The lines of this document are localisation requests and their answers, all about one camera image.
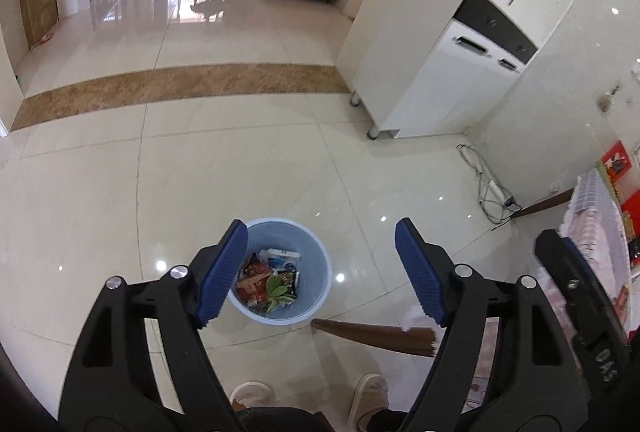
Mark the red white snack wrapper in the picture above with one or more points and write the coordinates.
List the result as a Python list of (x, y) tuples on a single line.
[(255, 279)]

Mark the red box with picture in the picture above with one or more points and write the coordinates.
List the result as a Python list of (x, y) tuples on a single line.
[(617, 161)]

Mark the blue plastic waste bin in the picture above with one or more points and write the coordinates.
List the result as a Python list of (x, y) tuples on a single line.
[(315, 257)]

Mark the beige slipper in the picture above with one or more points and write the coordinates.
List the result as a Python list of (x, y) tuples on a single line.
[(370, 394), (250, 394)]

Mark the small teal white box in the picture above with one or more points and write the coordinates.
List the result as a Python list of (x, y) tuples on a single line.
[(282, 257)]

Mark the green leaves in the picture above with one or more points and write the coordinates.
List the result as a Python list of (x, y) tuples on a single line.
[(277, 289)]

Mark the purple grid tablecloth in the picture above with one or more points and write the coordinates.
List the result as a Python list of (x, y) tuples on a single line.
[(597, 197)]

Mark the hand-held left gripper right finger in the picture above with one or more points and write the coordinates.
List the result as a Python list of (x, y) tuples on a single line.
[(417, 272)]

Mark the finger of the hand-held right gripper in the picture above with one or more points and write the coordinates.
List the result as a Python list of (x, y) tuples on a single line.
[(570, 272)]

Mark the hanging wall ornament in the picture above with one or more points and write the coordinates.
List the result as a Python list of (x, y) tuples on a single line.
[(605, 99)]

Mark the white power strip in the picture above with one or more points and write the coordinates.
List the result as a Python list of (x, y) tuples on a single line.
[(495, 187)]

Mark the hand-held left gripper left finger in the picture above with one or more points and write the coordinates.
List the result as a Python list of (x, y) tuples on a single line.
[(225, 272)]

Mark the wooden table leg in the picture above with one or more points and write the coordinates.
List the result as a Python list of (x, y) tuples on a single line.
[(545, 204), (370, 337)]

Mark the white cabinet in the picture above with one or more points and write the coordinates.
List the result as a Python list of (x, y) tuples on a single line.
[(440, 61)]

